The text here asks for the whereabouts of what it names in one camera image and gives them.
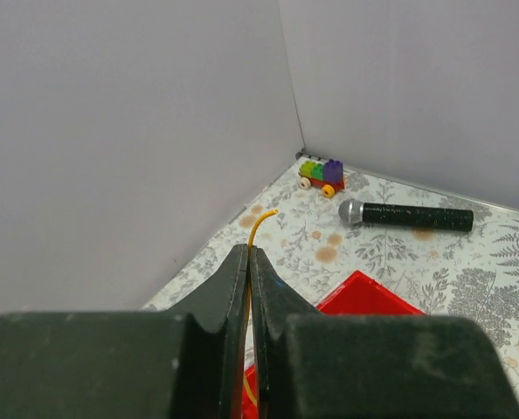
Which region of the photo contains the floral patterned mat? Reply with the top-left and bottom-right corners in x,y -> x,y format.
147,165 -> 519,398

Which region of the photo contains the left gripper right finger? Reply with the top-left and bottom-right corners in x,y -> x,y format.
249,248 -> 519,418

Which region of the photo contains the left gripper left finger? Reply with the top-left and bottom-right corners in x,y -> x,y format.
0,244 -> 247,418

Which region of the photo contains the yellow cable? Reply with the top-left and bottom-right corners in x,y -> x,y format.
241,209 -> 280,407

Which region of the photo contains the colourful toy block train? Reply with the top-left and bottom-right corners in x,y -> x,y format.
298,159 -> 345,198

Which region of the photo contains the red three-compartment bin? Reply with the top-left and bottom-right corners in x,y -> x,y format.
241,271 -> 423,419

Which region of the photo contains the black microphone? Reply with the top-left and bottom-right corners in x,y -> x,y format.
338,199 -> 474,232

